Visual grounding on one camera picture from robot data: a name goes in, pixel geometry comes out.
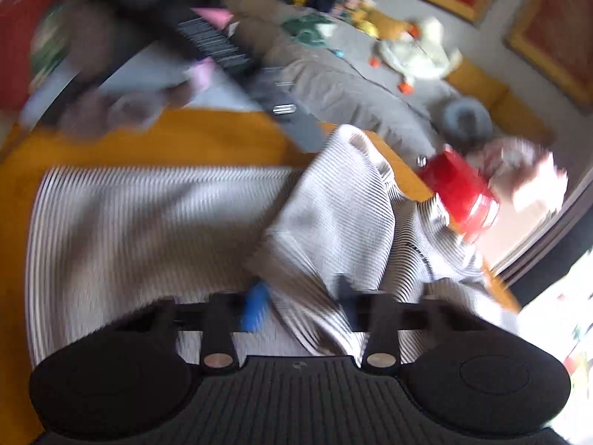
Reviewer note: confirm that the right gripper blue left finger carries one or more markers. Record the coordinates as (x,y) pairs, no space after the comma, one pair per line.
(255,307)

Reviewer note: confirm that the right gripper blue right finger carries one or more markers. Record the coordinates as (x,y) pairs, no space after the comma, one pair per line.
(347,298)

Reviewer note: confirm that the striped knit sweater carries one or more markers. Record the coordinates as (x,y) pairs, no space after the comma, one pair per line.
(105,242)

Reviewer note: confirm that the person's left hand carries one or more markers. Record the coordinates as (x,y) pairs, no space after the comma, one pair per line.
(127,77)

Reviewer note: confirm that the green cloth on sofa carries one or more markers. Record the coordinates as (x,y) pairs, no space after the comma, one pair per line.
(312,29)

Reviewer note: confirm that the red round stool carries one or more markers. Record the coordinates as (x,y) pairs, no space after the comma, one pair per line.
(463,192)

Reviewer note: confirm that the grey covered sofa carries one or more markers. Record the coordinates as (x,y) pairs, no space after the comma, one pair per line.
(338,84)

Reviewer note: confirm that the grey round neck pillow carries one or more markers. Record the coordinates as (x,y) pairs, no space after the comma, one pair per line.
(466,120)

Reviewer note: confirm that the pink blanket pile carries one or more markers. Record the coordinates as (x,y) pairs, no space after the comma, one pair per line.
(522,173)

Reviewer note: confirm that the yellow sofa cushion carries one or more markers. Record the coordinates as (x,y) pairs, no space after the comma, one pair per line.
(506,109)

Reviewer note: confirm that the white duck plush toy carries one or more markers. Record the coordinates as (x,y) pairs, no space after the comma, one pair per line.
(418,54)

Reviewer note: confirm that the red framed wall picture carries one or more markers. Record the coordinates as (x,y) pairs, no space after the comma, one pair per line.
(555,37)

